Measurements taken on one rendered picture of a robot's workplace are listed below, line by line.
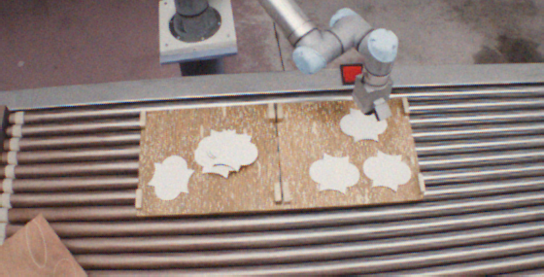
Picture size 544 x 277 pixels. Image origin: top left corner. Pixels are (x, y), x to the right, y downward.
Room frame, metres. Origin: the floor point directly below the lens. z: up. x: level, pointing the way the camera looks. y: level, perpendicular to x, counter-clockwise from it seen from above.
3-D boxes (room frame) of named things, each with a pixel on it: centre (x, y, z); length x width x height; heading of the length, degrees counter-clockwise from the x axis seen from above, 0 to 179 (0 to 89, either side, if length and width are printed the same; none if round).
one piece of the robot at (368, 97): (0.87, -0.29, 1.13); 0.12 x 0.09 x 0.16; 27
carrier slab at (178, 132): (0.79, 0.18, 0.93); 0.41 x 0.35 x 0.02; 94
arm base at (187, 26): (1.35, 0.27, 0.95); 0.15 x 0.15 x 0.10
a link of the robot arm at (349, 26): (0.96, -0.20, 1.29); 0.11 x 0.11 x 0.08; 40
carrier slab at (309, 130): (0.81, -0.23, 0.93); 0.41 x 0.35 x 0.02; 93
